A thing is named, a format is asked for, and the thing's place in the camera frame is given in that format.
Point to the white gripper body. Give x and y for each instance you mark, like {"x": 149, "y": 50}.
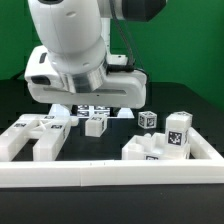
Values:
{"x": 116, "y": 89}

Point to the white chair seat part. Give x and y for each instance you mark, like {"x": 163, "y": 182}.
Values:
{"x": 153, "y": 147}

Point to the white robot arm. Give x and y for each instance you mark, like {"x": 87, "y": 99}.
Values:
{"x": 73, "y": 64}

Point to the white chair back part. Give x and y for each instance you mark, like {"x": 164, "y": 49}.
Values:
{"x": 49, "y": 131}

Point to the white base tag sheet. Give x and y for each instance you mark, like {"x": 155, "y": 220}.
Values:
{"x": 85, "y": 111}

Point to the white tagged nut cube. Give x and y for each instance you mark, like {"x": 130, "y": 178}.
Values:
{"x": 185, "y": 114}
{"x": 147, "y": 119}

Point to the white U-shaped obstacle fence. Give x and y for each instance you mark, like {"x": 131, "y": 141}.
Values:
{"x": 112, "y": 172}

